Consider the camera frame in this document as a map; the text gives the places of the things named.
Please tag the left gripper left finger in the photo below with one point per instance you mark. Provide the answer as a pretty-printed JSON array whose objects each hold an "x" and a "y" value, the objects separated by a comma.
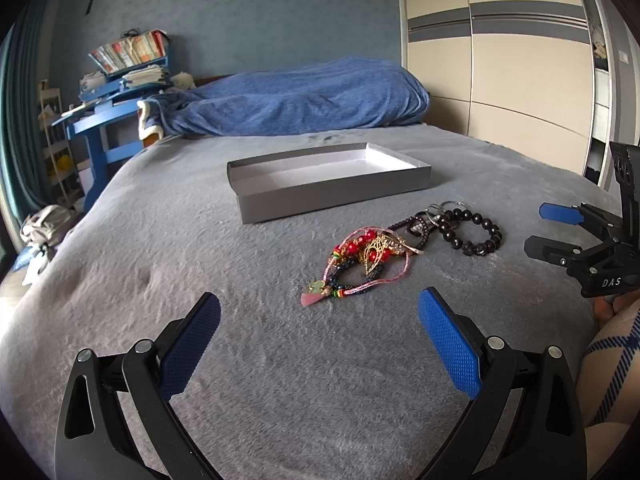
[{"x": 94, "y": 441}]

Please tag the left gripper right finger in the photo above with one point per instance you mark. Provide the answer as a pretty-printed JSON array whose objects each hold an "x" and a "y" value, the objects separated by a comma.
[{"x": 523, "y": 419}]

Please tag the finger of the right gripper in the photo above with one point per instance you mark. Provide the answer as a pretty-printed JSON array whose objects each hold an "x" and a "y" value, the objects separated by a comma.
[
  {"x": 552, "y": 251},
  {"x": 562, "y": 213}
]

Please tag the silver bangle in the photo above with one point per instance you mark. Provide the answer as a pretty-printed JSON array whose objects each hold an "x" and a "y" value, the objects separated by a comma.
[
  {"x": 437, "y": 214},
  {"x": 454, "y": 209}
]

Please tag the red bead gold tassel jewelry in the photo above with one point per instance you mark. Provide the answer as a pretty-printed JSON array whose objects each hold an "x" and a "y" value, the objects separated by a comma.
[{"x": 371, "y": 247}]

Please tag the person's leg in plaid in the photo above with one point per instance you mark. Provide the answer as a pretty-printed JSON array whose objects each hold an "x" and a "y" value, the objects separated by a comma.
[{"x": 608, "y": 380}]

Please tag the cream wardrobe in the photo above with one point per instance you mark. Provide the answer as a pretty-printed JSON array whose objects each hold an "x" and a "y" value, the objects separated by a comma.
[{"x": 517, "y": 73}]

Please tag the clothes pile on floor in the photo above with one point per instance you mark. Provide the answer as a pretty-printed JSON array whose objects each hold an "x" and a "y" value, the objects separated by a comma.
[{"x": 41, "y": 234}]

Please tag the grey bed cover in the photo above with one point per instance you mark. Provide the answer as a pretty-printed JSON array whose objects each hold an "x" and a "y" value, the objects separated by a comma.
[{"x": 346, "y": 389}]

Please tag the blue blanket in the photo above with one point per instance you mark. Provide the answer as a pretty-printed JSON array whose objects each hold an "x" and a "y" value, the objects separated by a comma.
[{"x": 348, "y": 93}]

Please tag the green curtain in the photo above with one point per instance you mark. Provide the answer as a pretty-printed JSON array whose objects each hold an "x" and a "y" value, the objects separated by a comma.
[{"x": 23, "y": 170}]

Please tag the white shelf rack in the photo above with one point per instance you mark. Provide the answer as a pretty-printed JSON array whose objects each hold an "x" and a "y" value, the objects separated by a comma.
[{"x": 56, "y": 151}]

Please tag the grey cardboard tray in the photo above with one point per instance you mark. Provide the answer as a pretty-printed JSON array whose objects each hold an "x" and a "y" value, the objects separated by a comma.
[{"x": 282, "y": 185}]

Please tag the blue desk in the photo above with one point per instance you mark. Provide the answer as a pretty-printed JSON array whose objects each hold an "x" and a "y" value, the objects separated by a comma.
[{"x": 113, "y": 102}]

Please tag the row of books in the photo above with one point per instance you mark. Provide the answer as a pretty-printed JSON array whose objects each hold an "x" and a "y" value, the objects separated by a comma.
[{"x": 132, "y": 51}]

